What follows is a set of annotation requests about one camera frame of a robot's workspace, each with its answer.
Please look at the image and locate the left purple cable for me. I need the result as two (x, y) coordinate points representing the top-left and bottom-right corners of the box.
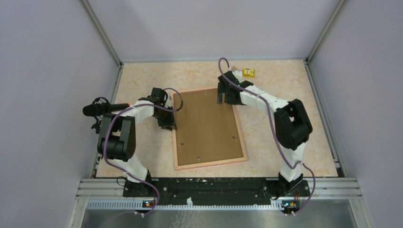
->
(102, 87), (184, 217)

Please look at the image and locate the purple cable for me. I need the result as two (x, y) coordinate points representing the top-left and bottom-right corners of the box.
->
(102, 87), (184, 217)
(218, 57), (317, 216)

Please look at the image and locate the yellow toy block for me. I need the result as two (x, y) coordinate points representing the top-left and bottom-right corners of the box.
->
(242, 68), (256, 78)

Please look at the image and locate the white cable duct strip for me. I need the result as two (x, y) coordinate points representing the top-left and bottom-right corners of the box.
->
(86, 199), (284, 211)

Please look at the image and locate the black microphone orange tip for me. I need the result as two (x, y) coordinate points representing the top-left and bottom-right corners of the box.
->
(82, 97), (130, 134)

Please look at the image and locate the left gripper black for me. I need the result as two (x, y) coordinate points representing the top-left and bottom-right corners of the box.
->
(154, 105), (177, 131)

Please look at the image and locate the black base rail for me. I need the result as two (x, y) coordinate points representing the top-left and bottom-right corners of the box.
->
(123, 177), (310, 206)

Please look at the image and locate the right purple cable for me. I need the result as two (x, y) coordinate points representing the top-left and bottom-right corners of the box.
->
(218, 57), (317, 216)

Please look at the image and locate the wooden picture frame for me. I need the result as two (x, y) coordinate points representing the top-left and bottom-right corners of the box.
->
(171, 87), (249, 171)

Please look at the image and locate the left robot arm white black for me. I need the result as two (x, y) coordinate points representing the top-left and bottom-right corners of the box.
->
(97, 87), (183, 196)

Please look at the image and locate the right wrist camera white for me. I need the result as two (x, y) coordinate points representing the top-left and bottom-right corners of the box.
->
(232, 70), (243, 82)

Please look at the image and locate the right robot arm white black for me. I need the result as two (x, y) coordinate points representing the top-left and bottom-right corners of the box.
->
(217, 71), (313, 196)

